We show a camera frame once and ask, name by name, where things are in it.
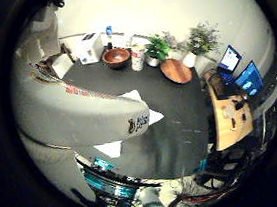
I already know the round wooden plate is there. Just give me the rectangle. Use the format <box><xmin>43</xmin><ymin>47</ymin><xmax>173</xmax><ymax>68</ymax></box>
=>
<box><xmin>158</xmin><ymin>55</ymin><xmax>195</xmax><ymax>88</ymax></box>

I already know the green leafy plant white pot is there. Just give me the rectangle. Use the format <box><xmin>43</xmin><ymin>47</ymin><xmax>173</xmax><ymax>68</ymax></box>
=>
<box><xmin>142</xmin><ymin>32</ymin><xmax>174</xmax><ymax>68</ymax></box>

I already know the light wooden desk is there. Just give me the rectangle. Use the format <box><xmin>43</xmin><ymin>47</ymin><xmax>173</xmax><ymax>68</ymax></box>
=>
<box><xmin>205</xmin><ymin>73</ymin><xmax>257</xmax><ymax>152</ymax></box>

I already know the white canister red print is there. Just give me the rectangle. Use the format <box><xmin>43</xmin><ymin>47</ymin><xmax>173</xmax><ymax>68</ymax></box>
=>
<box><xmin>128</xmin><ymin>42</ymin><xmax>150</xmax><ymax>73</ymax></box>

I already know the white box appliance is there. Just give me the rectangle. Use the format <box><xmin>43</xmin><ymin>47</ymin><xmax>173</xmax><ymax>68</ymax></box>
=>
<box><xmin>72</xmin><ymin>31</ymin><xmax>107</xmax><ymax>66</ymax></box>

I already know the dark wooden bowl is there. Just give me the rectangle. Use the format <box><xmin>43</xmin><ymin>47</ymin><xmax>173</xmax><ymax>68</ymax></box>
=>
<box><xmin>100</xmin><ymin>45</ymin><xmax>133</xmax><ymax>72</ymax></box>

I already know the blue capped bottle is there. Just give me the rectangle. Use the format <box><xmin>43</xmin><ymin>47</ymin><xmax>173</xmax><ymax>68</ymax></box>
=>
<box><xmin>103</xmin><ymin>24</ymin><xmax>116</xmax><ymax>51</ymax></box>

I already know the thin lavender plant white pot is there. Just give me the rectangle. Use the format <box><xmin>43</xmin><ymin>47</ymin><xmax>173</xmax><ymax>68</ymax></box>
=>
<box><xmin>162</xmin><ymin>29</ymin><xmax>190</xmax><ymax>61</ymax></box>

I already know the tall bushy plant white pot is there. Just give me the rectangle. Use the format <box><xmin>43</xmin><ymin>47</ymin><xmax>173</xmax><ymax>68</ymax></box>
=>
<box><xmin>178</xmin><ymin>21</ymin><xmax>225</xmax><ymax>69</ymax></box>

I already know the monitor with blue screen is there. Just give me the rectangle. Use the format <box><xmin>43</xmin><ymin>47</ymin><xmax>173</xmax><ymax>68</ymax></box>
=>
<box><xmin>231</xmin><ymin>58</ymin><xmax>266</xmax><ymax>99</ymax></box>

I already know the small white carton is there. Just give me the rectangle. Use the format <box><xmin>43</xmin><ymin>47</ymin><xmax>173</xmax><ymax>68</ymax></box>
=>
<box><xmin>49</xmin><ymin>52</ymin><xmax>76</xmax><ymax>81</ymax></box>

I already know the small black device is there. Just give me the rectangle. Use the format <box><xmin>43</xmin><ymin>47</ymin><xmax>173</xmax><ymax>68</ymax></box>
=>
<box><xmin>233</xmin><ymin>97</ymin><xmax>248</xmax><ymax>112</ymax></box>

